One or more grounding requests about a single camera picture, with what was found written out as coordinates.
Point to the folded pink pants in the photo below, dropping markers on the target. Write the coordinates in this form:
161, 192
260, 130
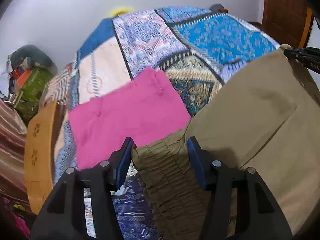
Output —
146, 109

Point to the patchwork blue bed cover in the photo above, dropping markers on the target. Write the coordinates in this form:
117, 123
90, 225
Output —
198, 49

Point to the green patterned bag pile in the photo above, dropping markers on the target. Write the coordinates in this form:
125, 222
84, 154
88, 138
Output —
26, 88

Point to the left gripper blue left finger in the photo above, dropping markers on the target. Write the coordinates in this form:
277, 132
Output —
120, 162

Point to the grey plush on pile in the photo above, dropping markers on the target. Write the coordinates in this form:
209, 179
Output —
30, 56

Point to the yellow item behind bed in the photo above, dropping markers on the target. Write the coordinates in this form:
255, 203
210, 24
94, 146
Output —
119, 11

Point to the striped pink curtain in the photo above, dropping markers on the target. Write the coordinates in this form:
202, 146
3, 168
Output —
13, 137

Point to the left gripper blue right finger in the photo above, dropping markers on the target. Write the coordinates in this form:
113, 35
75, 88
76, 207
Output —
201, 163

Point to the wooden headboard panel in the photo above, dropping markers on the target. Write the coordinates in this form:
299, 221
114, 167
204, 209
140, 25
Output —
38, 155

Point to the olive khaki pants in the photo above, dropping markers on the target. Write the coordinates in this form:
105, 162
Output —
266, 117

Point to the brown wooden door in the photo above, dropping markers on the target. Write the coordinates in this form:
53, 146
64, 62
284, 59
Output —
288, 21

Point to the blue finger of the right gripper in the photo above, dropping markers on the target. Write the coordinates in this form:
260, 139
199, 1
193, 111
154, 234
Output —
308, 56

